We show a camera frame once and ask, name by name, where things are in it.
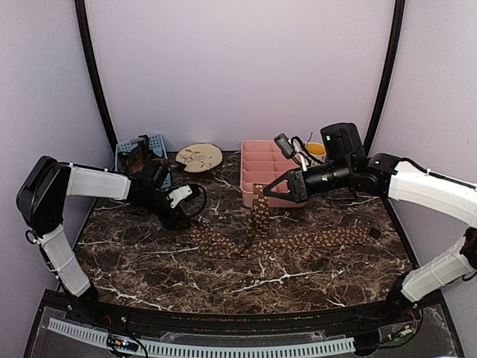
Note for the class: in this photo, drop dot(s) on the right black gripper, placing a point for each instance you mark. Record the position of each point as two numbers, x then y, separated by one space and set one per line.
299 191

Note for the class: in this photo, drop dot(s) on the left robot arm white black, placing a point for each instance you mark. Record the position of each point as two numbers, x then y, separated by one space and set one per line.
51 189

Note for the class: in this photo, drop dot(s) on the right black frame post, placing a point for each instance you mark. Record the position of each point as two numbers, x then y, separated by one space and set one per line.
387 72

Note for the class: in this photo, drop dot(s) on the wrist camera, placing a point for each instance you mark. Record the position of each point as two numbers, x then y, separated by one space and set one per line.
294 149
189 199

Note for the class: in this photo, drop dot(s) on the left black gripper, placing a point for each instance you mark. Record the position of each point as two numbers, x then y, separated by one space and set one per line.
170 222

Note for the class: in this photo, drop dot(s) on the left black frame post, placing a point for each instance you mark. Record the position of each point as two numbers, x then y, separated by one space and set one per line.
94 74

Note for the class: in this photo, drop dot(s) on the white mug yellow inside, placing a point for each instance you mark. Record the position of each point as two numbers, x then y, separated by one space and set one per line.
318 151

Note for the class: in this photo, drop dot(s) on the dark brown ties in basket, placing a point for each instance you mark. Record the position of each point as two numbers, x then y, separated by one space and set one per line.
142 159

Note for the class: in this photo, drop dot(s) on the black frame post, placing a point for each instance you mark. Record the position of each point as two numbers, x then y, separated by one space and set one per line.
94 74
387 72

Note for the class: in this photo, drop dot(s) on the small green circuit board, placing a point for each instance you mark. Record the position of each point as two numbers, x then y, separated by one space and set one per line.
121 343

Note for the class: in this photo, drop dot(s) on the grey slotted cable duct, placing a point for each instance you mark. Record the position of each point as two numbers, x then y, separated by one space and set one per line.
195 345

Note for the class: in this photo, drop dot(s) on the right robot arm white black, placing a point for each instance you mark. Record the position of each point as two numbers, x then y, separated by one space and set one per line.
389 177

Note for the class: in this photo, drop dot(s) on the black front rail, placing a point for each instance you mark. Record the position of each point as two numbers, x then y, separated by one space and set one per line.
363 318

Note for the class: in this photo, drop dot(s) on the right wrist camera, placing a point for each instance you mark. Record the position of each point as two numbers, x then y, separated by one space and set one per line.
294 149

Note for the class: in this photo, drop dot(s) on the round floral plate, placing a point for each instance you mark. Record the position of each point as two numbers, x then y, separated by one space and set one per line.
199 157

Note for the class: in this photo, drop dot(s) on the pink divided organizer tray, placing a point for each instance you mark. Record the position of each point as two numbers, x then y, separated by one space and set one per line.
261 163

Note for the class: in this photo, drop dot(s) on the brown floral tie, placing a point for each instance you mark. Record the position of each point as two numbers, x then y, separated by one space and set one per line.
259 243

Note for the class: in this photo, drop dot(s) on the blue perforated plastic basket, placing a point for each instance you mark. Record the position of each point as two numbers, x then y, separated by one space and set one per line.
123 149

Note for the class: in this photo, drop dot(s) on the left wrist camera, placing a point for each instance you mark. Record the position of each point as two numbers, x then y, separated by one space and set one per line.
189 199

